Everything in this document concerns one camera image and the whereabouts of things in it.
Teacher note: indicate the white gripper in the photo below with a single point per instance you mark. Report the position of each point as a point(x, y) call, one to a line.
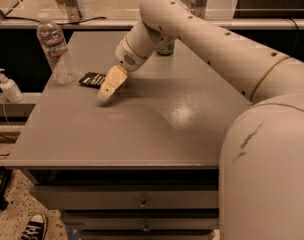
point(126, 58)

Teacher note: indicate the black rxbar chocolate wrapper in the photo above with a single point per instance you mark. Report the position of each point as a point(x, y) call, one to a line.
point(92, 80)

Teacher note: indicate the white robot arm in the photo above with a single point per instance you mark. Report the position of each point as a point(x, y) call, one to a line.
point(261, 166)

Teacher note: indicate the clear plastic water bottle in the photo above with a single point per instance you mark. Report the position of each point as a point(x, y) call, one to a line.
point(55, 48)

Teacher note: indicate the white pump sanitizer bottle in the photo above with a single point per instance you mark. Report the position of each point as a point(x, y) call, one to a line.
point(10, 89)

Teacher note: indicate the green soda can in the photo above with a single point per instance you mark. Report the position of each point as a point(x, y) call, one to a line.
point(167, 50)

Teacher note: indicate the grey drawer cabinet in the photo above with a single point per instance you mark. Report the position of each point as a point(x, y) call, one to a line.
point(165, 126)

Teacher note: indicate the top grey drawer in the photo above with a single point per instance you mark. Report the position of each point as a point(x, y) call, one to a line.
point(124, 197)

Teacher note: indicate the grey drawer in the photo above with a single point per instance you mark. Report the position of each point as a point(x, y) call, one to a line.
point(138, 220)
point(152, 235)
point(124, 197)

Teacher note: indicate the middle grey drawer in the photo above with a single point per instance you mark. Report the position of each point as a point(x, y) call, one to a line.
point(138, 220)

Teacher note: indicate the bottom grey drawer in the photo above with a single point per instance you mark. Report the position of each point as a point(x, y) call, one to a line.
point(152, 235)

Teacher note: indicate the black white sneaker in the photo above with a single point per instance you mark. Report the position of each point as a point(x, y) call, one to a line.
point(36, 228)

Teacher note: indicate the black floor stand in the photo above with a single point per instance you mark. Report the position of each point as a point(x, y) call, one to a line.
point(0, 190)

